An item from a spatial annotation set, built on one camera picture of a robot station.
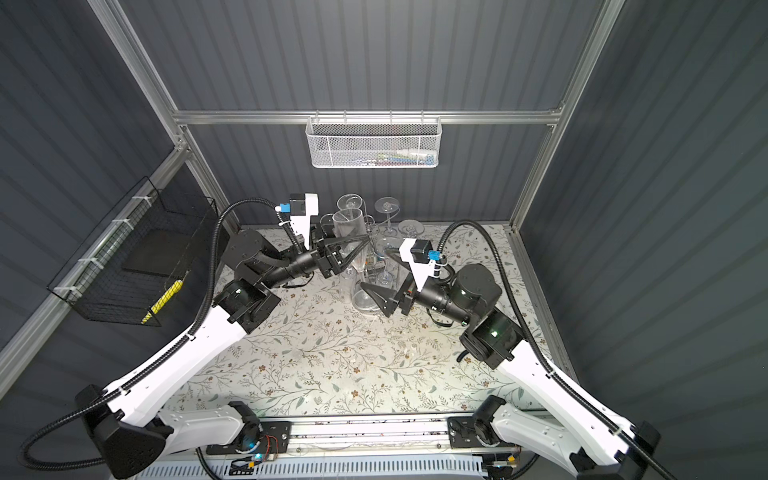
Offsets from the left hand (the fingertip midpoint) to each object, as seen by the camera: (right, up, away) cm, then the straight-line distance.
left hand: (367, 232), depth 54 cm
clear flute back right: (+4, +10, +29) cm, 31 cm away
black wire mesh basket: (-58, -7, +17) cm, 61 cm away
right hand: (+2, -7, +3) cm, 8 cm away
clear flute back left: (-7, +11, +27) cm, 30 cm away
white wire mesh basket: (-3, +43, +70) cm, 82 cm away
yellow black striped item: (-48, -15, +14) cm, 52 cm away
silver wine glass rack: (-2, -14, +10) cm, 17 cm away
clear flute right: (+10, +3, +23) cm, 25 cm away
